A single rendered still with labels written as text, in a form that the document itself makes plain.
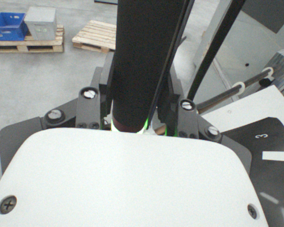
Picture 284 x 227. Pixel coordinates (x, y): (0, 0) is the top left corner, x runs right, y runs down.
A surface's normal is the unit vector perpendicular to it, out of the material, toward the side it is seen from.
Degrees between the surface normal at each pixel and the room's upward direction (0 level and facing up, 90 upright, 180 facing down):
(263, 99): 50
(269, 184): 43
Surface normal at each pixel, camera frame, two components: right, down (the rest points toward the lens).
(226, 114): -0.65, -0.49
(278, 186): -0.39, -0.84
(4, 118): 0.18, -0.63
